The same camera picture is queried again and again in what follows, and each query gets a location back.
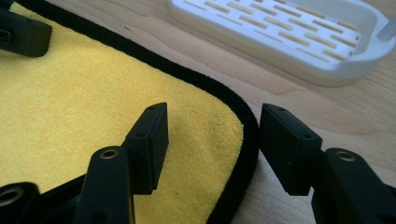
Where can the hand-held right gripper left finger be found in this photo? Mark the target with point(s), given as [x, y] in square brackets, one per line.
[148, 152]

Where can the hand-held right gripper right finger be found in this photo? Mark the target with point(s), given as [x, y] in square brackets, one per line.
[289, 155]

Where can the yellow cloth with black edging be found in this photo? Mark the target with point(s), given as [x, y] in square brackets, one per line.
[93, 102]

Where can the white slotted plastic tray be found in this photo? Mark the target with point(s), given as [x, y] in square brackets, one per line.
[311, 59]

